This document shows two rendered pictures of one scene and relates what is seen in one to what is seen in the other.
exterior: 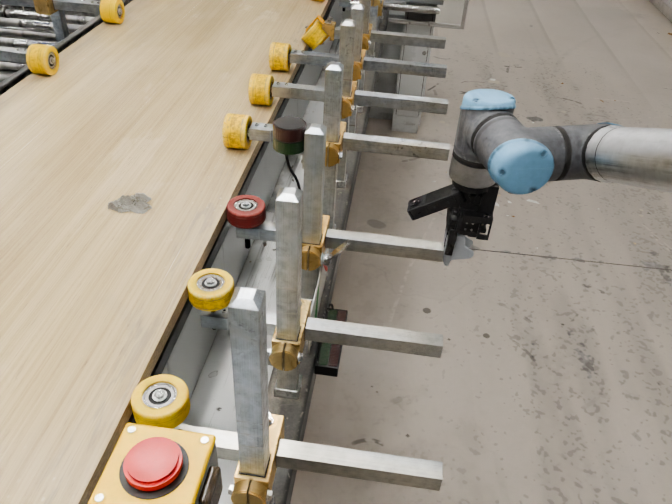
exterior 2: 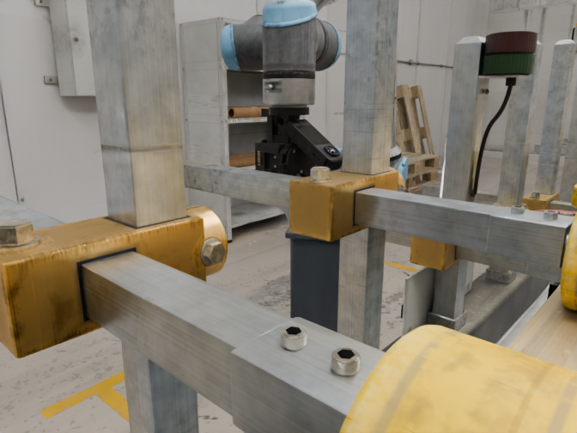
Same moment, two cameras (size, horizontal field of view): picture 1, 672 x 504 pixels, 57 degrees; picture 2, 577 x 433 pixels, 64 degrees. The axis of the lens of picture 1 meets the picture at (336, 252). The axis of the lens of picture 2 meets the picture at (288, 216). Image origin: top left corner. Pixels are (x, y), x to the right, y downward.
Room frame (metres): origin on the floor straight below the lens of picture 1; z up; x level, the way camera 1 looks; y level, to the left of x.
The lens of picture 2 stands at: (1.67, 0.24, 1.04)
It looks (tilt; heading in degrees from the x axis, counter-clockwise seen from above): 15 degrees down; 217
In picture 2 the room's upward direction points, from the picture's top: straight up
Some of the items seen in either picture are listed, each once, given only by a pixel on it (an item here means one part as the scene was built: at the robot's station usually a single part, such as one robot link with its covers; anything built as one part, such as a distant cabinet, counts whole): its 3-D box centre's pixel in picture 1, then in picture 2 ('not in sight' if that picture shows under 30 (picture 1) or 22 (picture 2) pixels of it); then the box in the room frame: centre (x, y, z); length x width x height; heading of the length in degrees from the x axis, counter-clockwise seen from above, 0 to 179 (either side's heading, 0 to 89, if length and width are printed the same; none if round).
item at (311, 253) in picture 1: (311, 241); (450, 239); (1.03, 0.05, 0.85); 0.13 x 0.06 x 0.05; 175
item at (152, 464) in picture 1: (154, 465); not in sight; (0.25, 0.12, 1.22); 0.04 x 0.04 x 0.02
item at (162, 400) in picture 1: (164, 417); not in sight; (0.56, 0.24, 0.85); 0.08 x 0.08 x 0.11
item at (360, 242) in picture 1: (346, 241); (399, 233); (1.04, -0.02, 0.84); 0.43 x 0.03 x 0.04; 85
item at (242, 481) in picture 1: (259, 460); (540, 204); (0.53, 0.09, 0.81); 0.13 x 0.06 x 0.05; 175
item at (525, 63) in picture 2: (289, 141); (507, 64); (1.01, 0.10, 1.08); 0.06 x 0.06 x 0.02
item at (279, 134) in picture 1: (289, 129); (510, 44); (1.01, 0.10, 1.11); 0.06 x 0.06 x 0.02
